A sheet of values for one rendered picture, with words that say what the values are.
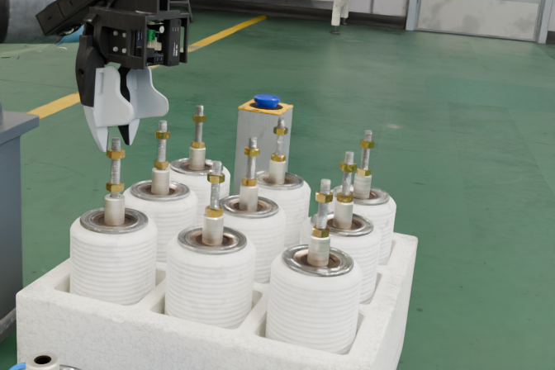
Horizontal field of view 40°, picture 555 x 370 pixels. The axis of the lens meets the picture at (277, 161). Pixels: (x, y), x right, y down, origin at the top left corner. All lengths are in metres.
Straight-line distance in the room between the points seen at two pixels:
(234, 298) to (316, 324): 0.10
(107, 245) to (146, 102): 0.16
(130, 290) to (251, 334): 0.15
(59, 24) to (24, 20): 0.21
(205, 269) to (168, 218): 0.16
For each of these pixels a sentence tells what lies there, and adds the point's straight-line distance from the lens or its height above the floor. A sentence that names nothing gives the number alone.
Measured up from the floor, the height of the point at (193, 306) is 0.19.
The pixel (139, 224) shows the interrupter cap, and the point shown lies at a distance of 0.86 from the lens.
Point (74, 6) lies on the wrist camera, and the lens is 0.82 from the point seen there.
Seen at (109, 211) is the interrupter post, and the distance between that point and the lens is 0.86.
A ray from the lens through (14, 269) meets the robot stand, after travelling 1.16.
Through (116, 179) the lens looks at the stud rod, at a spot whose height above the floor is 0.30.
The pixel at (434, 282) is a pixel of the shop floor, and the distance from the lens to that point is 1.41.
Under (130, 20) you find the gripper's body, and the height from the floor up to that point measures 0.48.
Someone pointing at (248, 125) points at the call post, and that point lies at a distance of 1.18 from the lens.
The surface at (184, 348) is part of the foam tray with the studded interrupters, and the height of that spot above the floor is 0.16.
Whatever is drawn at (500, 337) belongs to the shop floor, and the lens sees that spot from 1.26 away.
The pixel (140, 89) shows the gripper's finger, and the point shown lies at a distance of 0.84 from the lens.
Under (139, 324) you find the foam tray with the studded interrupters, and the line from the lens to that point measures 0.81.
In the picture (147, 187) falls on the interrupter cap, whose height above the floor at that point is 0.25.
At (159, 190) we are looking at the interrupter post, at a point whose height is 0.26.
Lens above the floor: 0.57
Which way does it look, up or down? 16 degrees down
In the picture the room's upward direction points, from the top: 5 degrees clockwise
